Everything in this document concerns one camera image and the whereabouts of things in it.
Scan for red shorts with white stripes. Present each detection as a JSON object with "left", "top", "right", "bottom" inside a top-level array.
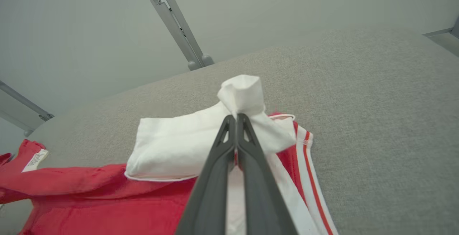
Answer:
[{"left": 0, "top": 75, "right": 339, "bottom": 235}]

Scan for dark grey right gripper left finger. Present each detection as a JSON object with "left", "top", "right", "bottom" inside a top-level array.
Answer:
[{"left": 175, "top": 115, "right": 236, "bottom": 235}]

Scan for grey fabric sofa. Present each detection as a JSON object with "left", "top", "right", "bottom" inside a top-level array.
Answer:
[{"left": 0, "top": 24, "right": 459, "bottom": 235}]

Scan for grey metal frame post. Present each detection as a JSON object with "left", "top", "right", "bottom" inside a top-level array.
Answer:
[
  {"left": 136, "top": 0, "right": 214, "bottom": 71},
  {"left": 0, "top": 81, "right": 54, "bottom": 137}
]

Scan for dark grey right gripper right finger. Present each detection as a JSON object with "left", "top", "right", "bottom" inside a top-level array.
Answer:
[{"left": 237, "top": 113, "right": 298, "bottom": 235}]

